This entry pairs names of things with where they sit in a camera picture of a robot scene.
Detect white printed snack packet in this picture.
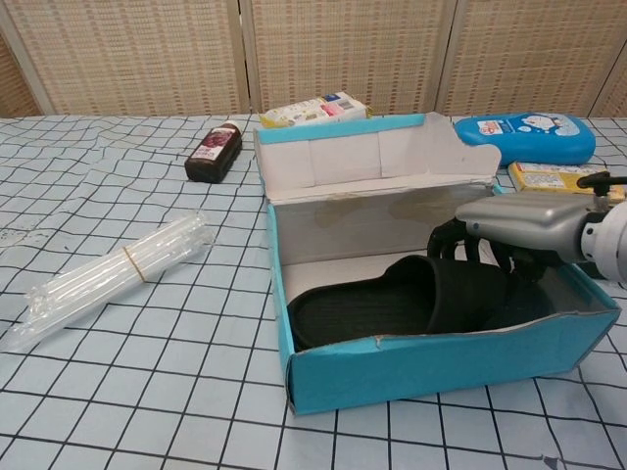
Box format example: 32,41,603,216
259,91,369,129

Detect woven folding screen panel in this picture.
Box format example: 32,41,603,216
443,0,627,118
0,0,251,118
592,53,627,118
0,33,53,118
239,0,459,117

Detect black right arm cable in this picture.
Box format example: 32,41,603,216
576,169,627,197

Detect blue cardboard shoe box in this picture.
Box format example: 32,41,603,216
252,111,621,402

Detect blue detergent bottle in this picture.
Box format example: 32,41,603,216
454,111,598,166

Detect dark red juice bottle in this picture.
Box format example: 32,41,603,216
184,121,244,185

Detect yellow flat packet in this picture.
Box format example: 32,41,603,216
507,161,627,203

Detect checked light blue tablecloth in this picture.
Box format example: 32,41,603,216
0,113,627,470

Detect clear plastic straw bundle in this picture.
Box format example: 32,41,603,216
2,209,217,352

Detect black rubber slipper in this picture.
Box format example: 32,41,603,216
286,254,557,352

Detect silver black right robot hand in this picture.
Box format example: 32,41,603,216
427,191,611,285

